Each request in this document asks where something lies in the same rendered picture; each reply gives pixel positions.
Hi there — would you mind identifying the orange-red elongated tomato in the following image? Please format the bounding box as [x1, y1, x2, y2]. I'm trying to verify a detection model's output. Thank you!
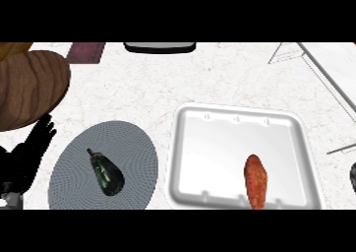
[242, 154, 270, 211]

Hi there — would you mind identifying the dark green eggplant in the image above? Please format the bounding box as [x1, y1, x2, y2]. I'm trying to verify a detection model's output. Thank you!
[86, 148, 127, 197]

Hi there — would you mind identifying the grey round placemat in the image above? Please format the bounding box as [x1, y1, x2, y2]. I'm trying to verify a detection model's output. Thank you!
[46, 120, 160, 211]

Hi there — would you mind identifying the white plastic tray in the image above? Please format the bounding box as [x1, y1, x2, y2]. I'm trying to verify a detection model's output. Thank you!
[166, 101, 325, 211]

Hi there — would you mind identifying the maroon rectangular board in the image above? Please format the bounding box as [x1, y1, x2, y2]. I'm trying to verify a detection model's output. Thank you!
[65, 41, 109, 65]

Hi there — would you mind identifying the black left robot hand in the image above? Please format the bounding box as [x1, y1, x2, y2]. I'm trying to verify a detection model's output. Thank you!
[0, 112, 58, 200]

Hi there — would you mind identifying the white wire tiered shelf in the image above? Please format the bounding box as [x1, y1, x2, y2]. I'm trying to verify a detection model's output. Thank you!
[267, 41, 356, 156]

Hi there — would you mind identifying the brown wooden bowl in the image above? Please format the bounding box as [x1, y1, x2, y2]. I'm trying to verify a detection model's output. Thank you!
[0, 49, 73, 134]

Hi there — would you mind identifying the tan wooden bowl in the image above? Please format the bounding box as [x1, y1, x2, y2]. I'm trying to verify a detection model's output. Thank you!
[0, 41, 36, 68]

